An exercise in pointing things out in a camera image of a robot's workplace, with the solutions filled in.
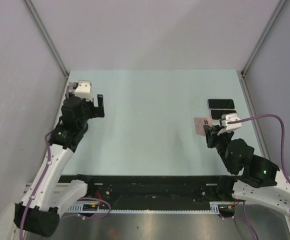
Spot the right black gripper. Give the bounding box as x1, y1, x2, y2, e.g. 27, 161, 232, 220
203, 124, 234, 173

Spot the pink phone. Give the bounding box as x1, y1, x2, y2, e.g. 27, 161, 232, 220
194, 117, 213, 137
210, 109, 237, 120

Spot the dark blue phone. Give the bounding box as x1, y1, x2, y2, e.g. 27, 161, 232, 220
207, 98, 235, 110

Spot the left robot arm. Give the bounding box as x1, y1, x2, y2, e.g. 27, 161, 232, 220
13, 93, 105, 239

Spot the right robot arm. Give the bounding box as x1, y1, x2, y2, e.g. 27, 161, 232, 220
203, 125, 290, 217

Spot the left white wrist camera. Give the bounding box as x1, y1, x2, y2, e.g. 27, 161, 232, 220
69, 80, 93, 102

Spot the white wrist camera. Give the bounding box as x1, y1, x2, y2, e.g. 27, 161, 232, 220
69, 80, 93, 102
217, 113, 242, 135

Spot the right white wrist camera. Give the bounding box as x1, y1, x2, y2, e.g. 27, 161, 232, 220
217, 113, 242, 135

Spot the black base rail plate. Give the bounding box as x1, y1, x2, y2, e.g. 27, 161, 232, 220
57, 174, 246, 205

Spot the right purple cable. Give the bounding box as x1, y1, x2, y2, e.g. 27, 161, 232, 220
228, 114, 290, 240

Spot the purple cable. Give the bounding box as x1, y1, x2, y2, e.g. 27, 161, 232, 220
228, 114, 290, 240
18, 84, 112, 240

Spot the white slotted cable duct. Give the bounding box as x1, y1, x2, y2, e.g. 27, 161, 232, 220
65, 203, 220, 215

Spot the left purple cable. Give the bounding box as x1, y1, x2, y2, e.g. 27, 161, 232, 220
18, 84, 112, 240

